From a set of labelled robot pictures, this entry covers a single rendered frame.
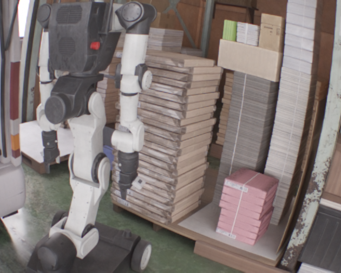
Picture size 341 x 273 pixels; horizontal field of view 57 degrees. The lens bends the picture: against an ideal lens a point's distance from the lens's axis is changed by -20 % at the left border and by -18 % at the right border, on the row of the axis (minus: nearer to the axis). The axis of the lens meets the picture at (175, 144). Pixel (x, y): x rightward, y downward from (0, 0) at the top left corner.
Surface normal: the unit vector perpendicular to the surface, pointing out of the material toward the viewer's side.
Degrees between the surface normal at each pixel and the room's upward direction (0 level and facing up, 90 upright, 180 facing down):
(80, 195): 60
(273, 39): 90
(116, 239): 45
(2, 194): 87
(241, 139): 90
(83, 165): 86
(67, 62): 105
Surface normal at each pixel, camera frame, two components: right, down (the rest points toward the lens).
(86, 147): -0.32, 0.43
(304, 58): -0.55, 0.19
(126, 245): -0.12, -0.48
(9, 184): 0.87, 0.18
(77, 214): -0.19, -0.24
